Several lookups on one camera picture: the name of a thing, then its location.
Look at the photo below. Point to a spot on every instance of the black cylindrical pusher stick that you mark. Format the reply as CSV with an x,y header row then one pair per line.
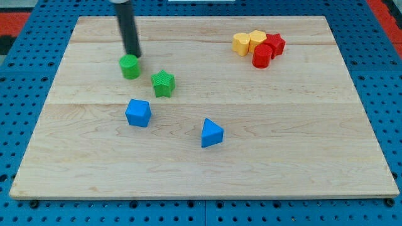
x,y
125,18

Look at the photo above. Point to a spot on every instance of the green cylinder block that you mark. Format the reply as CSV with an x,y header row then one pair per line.
x,y
129,65

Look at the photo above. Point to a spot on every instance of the green star block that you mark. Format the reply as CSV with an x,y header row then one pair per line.
x,y
163,83

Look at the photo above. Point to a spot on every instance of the red star block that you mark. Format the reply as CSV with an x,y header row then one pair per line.
x,y
276,42

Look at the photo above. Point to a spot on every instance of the blue cube block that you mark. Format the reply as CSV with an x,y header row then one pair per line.
x,y
138,113

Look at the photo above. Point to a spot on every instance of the wooden board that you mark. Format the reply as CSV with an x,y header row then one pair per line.
x,y
295,130

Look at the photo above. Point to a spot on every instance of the blue triangular prism block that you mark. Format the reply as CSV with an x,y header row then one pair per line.
x,y
211,133

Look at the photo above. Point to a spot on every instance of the red cylinder block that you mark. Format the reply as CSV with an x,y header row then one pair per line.
x,y
262,56

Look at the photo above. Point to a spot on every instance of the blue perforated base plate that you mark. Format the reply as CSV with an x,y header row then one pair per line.
x,y
30,66

